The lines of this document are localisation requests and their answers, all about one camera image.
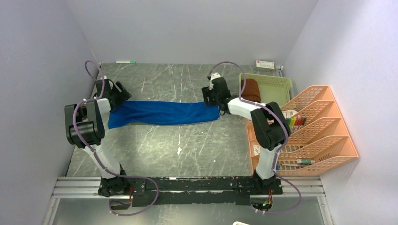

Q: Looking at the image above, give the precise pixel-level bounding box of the blue towel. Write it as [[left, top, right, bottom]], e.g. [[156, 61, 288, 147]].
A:
[[107, 101, 220, 129]]

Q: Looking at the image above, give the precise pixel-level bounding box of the brown towel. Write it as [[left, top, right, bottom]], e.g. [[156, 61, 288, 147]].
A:
[[241, 79, 261, 102]]

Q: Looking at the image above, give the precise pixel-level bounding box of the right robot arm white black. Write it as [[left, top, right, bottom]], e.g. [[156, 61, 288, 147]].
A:
[[202, 73, 291, 194]]

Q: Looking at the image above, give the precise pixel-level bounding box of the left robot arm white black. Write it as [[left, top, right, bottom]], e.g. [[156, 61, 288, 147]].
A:
[[64, 79, 133, 197]]

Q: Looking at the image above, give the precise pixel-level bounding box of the white green marker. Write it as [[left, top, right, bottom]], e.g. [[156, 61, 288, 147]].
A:
[[115, 60, 136, 64]]

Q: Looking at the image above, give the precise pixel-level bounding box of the green plastic basket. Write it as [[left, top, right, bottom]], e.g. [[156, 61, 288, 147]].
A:
[[239, 74, 292, 106]]

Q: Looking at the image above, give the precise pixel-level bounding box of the white red box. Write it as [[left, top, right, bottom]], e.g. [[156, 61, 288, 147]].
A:
[[255, 60, 275, 70]]

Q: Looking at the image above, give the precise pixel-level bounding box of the coloured marker set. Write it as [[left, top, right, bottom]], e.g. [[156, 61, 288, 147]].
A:
[[287, 117, 306, 126]]

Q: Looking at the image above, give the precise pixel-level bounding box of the orange file organizer rack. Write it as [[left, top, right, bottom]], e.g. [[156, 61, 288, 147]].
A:
[[277, 85, 359, 177]]

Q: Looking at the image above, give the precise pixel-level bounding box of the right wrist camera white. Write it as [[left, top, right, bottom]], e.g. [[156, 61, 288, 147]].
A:
[[207, 73, 221, 90]]

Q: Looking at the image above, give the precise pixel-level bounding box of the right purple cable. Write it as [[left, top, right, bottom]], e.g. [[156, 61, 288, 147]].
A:
[[207, 61, 302, 215]]

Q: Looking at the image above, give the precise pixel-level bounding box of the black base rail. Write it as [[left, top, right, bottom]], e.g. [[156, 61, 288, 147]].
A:
[[99, 175, 283, 208]]

